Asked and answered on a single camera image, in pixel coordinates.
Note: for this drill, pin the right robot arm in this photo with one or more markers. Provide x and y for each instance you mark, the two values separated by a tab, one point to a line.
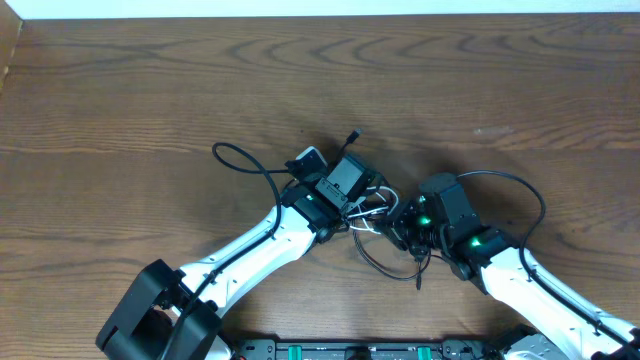
441	218

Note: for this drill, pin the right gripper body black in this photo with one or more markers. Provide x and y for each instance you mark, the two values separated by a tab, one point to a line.
400	230

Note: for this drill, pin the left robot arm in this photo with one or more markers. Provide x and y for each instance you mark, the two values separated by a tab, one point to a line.
177	313

